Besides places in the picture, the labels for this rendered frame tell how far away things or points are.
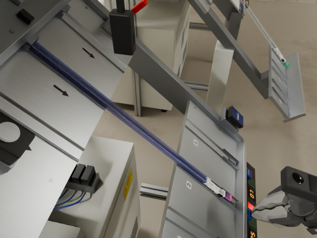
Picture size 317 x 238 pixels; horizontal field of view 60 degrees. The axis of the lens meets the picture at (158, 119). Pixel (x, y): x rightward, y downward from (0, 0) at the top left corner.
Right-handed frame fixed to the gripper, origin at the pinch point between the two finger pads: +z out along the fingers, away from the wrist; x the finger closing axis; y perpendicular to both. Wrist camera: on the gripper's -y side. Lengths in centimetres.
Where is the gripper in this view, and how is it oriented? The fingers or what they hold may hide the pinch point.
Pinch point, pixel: (254, 211)
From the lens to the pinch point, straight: 68.4
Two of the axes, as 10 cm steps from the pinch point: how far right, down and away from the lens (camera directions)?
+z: -6.7, 4.1, 6.2
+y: 7.1, 5.9, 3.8
